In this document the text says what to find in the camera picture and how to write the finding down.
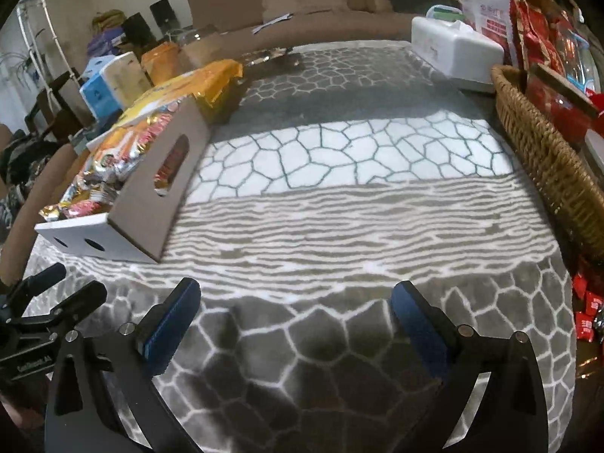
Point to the heap of red candies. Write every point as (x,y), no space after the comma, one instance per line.
(587,306)

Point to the orange plastic container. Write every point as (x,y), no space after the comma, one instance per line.
(160,61)

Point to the white paper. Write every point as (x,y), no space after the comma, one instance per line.
(273,21)

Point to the black speaker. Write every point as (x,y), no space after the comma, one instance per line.
(163,12)
(138,28)

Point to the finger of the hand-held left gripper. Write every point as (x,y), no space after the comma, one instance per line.
(80,304)
(42,281)

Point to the blue tissue pack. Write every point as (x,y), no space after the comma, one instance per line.
(118,80)

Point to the large yellow biscuit pack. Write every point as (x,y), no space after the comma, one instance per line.
(203,80)

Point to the pile of snack packets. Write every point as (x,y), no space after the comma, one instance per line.
(108,160)

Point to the cardboard box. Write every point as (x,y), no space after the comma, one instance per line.
(155,198)

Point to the dark foil packet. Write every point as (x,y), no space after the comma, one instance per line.
(273,59)

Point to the brown padded chair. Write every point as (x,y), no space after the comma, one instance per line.
(28,217)

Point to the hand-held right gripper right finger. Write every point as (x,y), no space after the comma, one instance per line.
(420,330)

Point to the dark patterned cloth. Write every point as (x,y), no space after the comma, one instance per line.
(28,160)

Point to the white tissue box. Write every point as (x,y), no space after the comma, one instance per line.
(453,52)

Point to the pile of red packets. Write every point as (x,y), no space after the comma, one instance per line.
(542,37)

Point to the purple bag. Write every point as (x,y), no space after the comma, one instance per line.
(106,42)

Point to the grey white patterned blanket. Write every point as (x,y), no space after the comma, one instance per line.
(354,226)

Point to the wicker basket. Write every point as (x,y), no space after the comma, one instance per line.
(533,151)

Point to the dark wooden chair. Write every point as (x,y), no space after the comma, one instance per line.
(61,108)

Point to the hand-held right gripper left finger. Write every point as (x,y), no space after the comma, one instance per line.
(170,325)

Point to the white metal rack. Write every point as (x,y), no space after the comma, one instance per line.
(52,33)

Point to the white red bag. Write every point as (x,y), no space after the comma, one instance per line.
(486,14)

